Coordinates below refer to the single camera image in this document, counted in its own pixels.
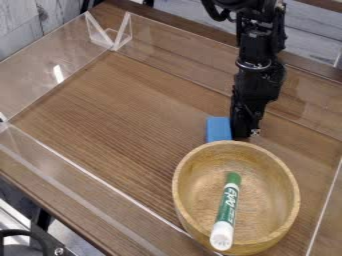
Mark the clear acrylic tray wall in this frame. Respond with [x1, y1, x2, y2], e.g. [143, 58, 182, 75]
[0, 7, 342, 256]

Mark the brown wooden bowl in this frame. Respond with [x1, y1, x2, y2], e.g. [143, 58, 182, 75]
[173, 141, 301, 256]

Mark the black cable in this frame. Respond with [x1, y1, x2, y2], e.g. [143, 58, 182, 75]
[0, 229, 51, 256]

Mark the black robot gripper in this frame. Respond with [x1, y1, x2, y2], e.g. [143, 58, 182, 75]
[231, 61, 286, 138]

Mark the green Expo marker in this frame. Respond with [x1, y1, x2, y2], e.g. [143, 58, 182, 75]
[210, 172, 242, 251]

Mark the blue foam block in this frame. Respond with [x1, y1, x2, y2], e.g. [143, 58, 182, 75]
[206, 117, 233, 143]

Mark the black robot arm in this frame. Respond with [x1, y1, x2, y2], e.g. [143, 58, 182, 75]
[201, 0, 288, 139]

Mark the black metal bracket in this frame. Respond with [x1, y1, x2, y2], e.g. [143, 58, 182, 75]
[42, 233, 78, 256]

